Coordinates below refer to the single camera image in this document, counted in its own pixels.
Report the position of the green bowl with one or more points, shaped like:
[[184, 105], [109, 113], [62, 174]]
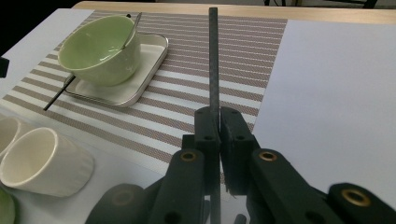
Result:
[[96, 53], [6, 208]]

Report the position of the light blue table mat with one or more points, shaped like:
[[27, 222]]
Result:
[[327, 109]]

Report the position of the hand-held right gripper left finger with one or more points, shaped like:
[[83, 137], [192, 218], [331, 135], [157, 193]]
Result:
[[208, 130]]

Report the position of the striped woven placemat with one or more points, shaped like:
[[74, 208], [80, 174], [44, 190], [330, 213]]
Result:
[[174, 109]]

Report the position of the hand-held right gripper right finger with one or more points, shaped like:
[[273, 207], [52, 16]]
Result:
[[236, 140]]

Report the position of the white ribbed cup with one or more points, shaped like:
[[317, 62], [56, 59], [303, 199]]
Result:
[[53, 168], [12, 130]]

